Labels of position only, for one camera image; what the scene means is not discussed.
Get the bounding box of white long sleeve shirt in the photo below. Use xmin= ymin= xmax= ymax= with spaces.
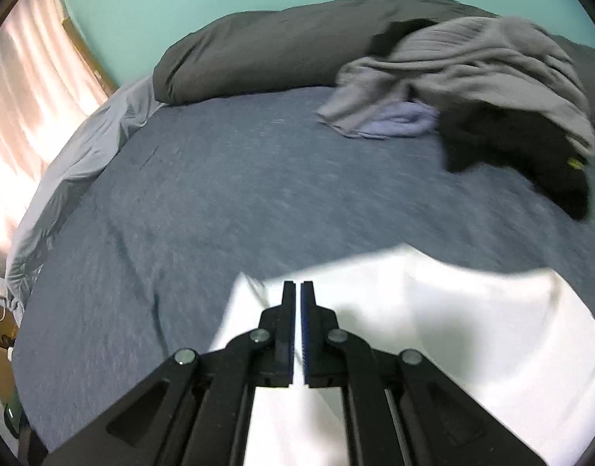
xmin=211 ymin=245 xmax=595 ymax=465

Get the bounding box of dark blue patterned bedspread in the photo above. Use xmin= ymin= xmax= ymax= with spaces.
xmin=13 ymin=87 xmax=595 ymax=449

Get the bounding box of light grey bed sheet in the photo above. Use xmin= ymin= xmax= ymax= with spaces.
xmin=5 ymin=75 xmax=162 ymax=323

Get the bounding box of black garment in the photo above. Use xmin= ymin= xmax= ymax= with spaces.
xmin=368 ymin=19 xmax=589 ymax=220

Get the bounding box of light blue small garment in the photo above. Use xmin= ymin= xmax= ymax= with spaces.
xmin=356 ymin=101 xmax=440 ymax=139

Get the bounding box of dark grey rolled duvet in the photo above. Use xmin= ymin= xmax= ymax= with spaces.
xmin=153 ymin=0 xmax=595 ymax=129

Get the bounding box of pink window curtain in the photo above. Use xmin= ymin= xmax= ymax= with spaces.
xmin=0 ymin=0 xmax=106 ymax=252

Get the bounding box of grey crumpled garment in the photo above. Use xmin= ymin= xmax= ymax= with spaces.
xmin=318 ymin=17 xmax=595 ymax=157

